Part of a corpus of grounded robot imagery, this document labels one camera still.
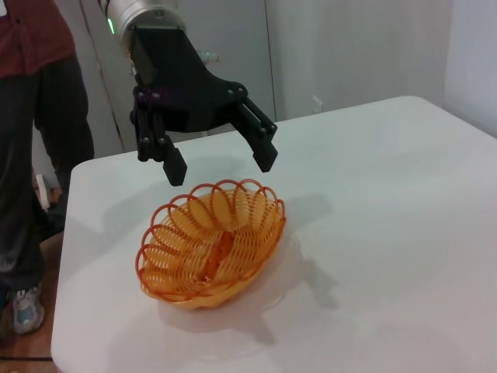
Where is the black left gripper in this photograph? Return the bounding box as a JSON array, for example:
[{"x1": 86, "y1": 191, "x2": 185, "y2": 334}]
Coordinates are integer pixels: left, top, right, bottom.
[{"x1": 127, "y1": 26, "x2": 280, "y2": 187}]

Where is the orange woven plastic basket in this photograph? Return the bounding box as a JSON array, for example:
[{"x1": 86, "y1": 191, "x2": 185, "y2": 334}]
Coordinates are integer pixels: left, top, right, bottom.
[{"x1": 134, "y1": 178, "x2": 287, "y2": 312}]

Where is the person in red shirt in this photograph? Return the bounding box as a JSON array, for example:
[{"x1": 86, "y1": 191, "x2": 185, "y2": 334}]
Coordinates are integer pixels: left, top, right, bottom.
[{"x1": 0, "y1": 0, "x2": 96, "y2": 298}]

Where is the grey white sneaker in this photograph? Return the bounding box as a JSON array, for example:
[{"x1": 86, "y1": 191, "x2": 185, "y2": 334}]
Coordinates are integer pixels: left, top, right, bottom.
[{"x1": 8, "y1": 285, "x2": 46, "y2": 335}]

